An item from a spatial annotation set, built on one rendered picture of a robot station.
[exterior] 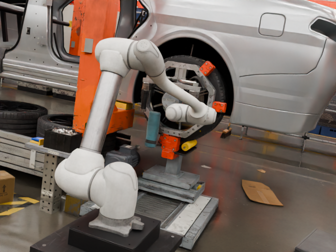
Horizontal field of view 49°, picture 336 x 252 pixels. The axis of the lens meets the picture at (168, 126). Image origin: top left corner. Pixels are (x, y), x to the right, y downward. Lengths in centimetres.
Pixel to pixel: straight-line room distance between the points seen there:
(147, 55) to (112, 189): 59
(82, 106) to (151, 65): 100
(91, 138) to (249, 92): 140
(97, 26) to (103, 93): 90
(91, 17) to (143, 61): 96
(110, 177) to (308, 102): 163
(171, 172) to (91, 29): 126
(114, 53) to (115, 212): 70
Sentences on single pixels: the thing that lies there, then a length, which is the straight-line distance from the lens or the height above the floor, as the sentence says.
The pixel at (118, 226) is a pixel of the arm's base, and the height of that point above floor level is 41.
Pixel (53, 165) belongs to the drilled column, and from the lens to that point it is 257.
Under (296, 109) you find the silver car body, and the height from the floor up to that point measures 93.
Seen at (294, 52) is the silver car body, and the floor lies 130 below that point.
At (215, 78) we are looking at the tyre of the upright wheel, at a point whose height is 104.
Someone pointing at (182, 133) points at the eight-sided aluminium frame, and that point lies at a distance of 276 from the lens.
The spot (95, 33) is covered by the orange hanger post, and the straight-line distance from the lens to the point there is 255.
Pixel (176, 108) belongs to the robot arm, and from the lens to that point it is 212.
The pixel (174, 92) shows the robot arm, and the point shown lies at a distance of 193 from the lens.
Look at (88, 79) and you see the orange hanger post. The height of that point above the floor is 92.
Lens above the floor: 113
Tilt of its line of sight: 10 degrees down
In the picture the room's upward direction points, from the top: 9 degrees clockwise
